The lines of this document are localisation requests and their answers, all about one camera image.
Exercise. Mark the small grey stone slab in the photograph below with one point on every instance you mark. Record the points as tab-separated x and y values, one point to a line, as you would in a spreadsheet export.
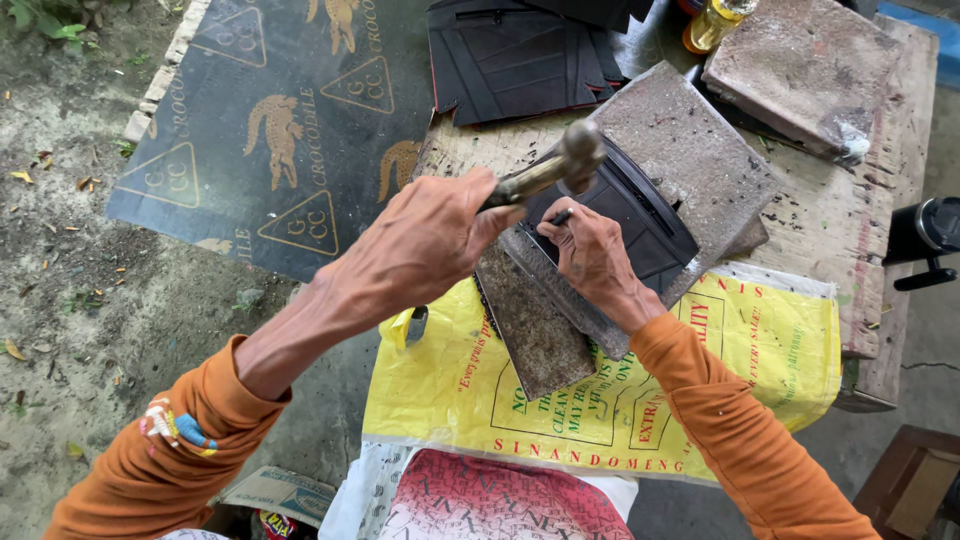
802	71

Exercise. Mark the black leather wallet piece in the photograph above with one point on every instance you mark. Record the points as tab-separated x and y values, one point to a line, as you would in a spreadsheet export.
637	217

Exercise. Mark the yellow woven sack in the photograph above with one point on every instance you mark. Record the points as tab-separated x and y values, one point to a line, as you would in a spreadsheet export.
750	360

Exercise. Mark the blue tarp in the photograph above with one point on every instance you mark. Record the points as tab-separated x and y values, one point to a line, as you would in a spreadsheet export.
926	30

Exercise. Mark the black cylindrical device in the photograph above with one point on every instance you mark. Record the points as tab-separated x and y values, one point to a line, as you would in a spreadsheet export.
926	229

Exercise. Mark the person's left hand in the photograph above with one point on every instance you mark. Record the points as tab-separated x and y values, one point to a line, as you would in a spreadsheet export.
409	240

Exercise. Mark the bottle of yellow liquid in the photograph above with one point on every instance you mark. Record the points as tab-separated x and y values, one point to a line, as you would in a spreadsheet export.
709	26

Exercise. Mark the row of edging bricks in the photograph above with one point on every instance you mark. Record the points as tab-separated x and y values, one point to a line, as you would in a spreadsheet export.
169	71

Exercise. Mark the rusty metal plate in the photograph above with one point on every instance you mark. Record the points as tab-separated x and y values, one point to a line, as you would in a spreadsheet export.
532	330

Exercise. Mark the person's right hand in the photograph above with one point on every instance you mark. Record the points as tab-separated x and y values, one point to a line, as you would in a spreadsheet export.
600	262

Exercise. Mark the large grey stone slab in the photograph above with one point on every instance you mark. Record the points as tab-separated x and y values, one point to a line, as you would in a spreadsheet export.
675	142

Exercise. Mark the stack of black leather pieces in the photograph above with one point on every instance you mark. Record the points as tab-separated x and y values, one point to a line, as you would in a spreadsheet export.
517	60

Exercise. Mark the green plant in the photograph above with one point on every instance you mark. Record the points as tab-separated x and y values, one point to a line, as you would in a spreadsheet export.
45	19

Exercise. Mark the black sheet with gold print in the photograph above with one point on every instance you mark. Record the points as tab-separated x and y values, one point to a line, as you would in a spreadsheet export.
285	112

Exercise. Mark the black punch tool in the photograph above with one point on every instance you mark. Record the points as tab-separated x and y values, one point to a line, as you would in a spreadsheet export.
561	217

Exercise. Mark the red white printed cloth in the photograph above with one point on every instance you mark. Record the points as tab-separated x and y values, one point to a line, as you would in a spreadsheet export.
495	499

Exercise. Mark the colourful snack packet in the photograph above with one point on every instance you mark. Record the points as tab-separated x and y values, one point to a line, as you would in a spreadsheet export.
276	525

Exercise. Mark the cardboard box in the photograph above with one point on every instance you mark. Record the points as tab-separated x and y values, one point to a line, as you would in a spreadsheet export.
285	491

